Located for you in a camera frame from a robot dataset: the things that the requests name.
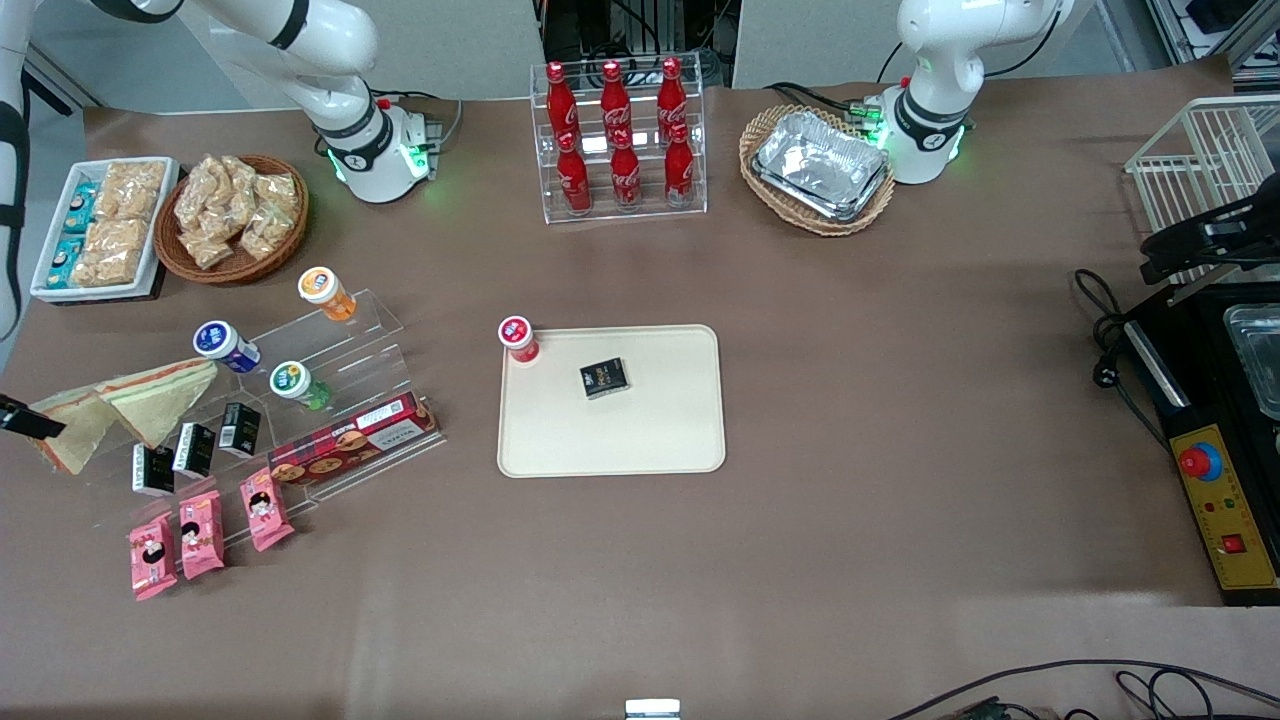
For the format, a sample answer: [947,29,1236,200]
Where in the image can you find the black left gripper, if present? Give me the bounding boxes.
[1140,192,1280,286]

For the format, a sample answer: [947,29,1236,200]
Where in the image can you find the triangular sandwich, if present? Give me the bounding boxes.
[97,358,220,449]
[30,390,121,476]

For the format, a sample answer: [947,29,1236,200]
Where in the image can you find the white rectangular snack tray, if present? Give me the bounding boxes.
[29,157,182,303]

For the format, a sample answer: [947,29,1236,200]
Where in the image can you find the beige plastic serving tray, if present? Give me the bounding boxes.
[496,323,727,479]

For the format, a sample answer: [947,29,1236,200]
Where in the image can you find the grey metal lever bar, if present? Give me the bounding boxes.
[1164,274,1239,307]

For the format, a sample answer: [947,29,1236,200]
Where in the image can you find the steel food container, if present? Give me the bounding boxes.
[1224,304,1280,422]

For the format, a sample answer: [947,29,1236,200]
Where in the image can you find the small black box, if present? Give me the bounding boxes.
[132,443,177,497]
[218,401,263,459]
[579,357,630,400]
[173,421,217,479]

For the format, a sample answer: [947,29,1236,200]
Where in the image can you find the black sealing machine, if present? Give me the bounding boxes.
[1118,284,1280,608]

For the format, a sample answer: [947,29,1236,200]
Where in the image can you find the clear bag of crispy snacks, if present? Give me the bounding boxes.
[73,218,153,289]
[95,161,168,223]

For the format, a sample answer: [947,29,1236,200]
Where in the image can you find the pink snack packet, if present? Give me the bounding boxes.
[178,490,227,582]
[238,467,296,553]
[127,514,180,602]

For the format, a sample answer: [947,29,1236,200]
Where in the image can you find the blue candy bottle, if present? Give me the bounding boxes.
[192,319,262,375]

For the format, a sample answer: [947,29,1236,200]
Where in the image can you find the red emergency push button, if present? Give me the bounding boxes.
[1177,440,1225,483]

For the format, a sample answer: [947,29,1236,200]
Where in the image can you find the clear bag of beige snacks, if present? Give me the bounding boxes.
[204,155,260,217]
[176,165,227,235]
[184,225,237,270]
[237,204,297,261]
[250,172,300,212]

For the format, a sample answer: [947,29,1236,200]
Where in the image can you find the dark brown wicker basket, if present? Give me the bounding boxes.
[154,154,310,287]

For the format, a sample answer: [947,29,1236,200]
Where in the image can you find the green candy bottle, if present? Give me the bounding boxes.
[269,360,332,413]

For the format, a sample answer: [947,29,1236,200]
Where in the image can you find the orange candy bottle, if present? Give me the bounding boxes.
[297,265,358,323]

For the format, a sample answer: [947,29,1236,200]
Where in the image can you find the long red cookie box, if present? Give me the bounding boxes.
[267,391,440,488]

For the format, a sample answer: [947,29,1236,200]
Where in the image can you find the light wicker basket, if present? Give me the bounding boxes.
[738,104,897,238]

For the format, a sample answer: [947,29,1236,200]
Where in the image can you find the clear acrylic tiered stand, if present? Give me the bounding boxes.
[95,288,448,546]

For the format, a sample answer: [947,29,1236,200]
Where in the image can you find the stack of aluminium foil trays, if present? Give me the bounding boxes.
[751,109,892,222]

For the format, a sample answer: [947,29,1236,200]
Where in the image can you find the red candy bottle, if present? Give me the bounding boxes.
[497,315,541,367]

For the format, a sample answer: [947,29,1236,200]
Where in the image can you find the red cola bottle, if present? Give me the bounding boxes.
[555,129,594,215]
[610,129,644,210]
[599,59,634,141]
[663,122,697,202]
[656,56,690,133]
[544,61,582,143]

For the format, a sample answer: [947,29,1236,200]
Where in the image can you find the clear acrylic bottle rack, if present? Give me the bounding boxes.
[529,54,709,225]

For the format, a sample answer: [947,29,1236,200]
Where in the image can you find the dark equipment rack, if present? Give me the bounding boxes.
[538,0,743,89]

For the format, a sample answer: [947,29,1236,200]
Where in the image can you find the black power cable with plug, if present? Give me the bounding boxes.
[1073,267,1173,453]

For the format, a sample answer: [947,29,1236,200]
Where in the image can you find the white wire basket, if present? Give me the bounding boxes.
[1124,95,1280,283]

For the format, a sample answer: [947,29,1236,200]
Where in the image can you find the silver machine handle bar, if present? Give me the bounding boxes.
[1124,319,1192,412]

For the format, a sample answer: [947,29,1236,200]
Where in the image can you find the metal frame shelf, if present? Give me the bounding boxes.
[1148,0,1280,96]

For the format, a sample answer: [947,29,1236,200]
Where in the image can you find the black cable along right arm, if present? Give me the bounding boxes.
[0,70,32,343]

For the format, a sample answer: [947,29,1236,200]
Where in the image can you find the left arm base cable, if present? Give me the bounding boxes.
[763,80,887,127]

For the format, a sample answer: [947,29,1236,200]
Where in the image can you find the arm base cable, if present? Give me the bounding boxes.
[372,90,467,153]
[763,80,887,127]

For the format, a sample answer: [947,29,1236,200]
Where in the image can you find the black floor cables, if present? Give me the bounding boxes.
[885,658,1280,720]

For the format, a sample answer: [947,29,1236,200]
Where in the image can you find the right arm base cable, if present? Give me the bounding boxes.
[372,90,467,153]

